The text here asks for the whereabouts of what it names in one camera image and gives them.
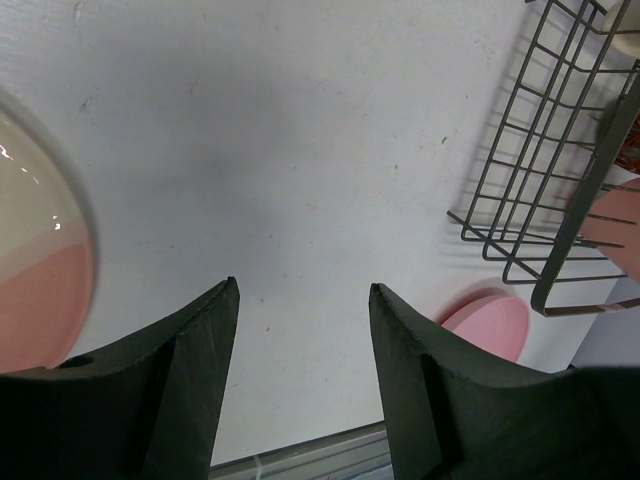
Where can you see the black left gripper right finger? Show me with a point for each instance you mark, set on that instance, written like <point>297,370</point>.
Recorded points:
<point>454,411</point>

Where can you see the pink plastic cup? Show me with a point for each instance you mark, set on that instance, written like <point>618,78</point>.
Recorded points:
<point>613,222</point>

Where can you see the pink bear plate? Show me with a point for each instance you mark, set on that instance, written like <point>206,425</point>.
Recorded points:
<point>498,324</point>

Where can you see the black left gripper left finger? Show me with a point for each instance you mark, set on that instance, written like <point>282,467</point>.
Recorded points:
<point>144,407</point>

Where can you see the black wire dish rack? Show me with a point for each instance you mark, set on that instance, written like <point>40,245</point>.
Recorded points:
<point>568,99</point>

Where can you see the red black mug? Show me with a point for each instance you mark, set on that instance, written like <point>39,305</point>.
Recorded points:
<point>628,156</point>

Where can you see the large pink white plate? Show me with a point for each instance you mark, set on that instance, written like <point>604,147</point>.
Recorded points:
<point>47,267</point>

